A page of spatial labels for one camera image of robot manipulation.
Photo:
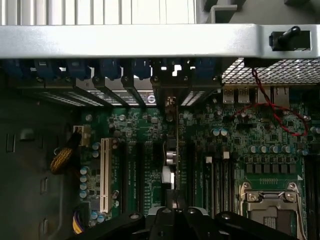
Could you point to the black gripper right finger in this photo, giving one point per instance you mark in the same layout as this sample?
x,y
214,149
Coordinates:
x,y
195,225

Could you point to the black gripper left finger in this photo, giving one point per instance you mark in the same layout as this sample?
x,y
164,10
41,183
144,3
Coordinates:
x,y
162,225

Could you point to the short black expansion slot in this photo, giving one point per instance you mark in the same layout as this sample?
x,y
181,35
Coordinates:
x,y
123,175

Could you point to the black RAM slot white clips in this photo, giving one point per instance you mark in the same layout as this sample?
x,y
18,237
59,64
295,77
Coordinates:
x,y
226,155
209,160

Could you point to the white PCI slot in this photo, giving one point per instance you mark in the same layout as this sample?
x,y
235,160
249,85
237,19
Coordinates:
x,y
106,175

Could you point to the silver CPU socket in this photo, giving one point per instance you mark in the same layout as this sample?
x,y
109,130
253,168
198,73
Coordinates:
x,y
270,200

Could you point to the green Dell motherboard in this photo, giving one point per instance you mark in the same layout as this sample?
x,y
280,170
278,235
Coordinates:
x,y
250,130

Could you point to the white power connector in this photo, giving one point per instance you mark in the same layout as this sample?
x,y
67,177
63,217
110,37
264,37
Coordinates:
x,y
83,135

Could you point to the silver rear port block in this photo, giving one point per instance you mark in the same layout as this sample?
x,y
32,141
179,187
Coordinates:
x,y
263,93
236,95
281,95

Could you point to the blue slot latch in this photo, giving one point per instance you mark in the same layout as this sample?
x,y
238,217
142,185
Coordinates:
x,y
77,70
46,70
206,70
141,70
110,70

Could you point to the open grey PC case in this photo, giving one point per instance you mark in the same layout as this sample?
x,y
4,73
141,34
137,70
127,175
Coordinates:
x,y
125,40

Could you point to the black intrusion switch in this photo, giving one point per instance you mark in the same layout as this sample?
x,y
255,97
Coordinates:
x,y
282,40

